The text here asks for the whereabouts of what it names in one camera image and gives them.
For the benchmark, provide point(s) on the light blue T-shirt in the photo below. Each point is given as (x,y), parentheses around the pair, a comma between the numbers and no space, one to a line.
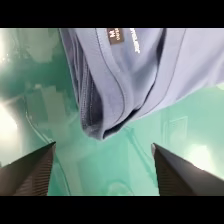
(133,73)

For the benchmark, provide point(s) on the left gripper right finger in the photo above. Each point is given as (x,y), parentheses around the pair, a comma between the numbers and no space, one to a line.
(186,176)

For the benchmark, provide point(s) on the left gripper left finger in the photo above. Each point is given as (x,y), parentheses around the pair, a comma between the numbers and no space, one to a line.
(30,175)

